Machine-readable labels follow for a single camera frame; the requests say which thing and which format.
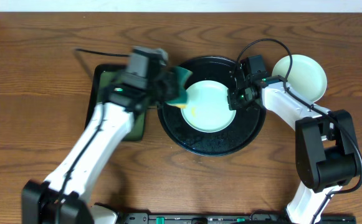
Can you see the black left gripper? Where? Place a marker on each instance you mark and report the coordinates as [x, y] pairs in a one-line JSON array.
[[167, 86]]

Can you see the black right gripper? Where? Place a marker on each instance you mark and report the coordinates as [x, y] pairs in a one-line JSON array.
[[234, 98]]

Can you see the green and yellow sponge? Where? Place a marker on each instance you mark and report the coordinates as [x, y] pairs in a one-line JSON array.
[[182, 75]]

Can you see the mint green plate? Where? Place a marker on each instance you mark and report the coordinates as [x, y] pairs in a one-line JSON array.
[[207, 109], [307, 78]]

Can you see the mint green plate front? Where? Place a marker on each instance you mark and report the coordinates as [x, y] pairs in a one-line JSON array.
[[207, 109]]

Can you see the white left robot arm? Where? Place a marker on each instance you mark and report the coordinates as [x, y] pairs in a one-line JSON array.
[[64, 195]]

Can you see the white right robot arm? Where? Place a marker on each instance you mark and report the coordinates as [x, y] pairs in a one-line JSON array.
[[326, 150]]

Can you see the black rectangular water tray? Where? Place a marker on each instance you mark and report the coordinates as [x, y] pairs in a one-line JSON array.
[[102, 75]]

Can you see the round black serving tray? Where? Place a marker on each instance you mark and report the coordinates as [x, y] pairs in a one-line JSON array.
[[240, 132]]

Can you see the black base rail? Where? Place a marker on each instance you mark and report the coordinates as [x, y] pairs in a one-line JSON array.
[[180, 217]]

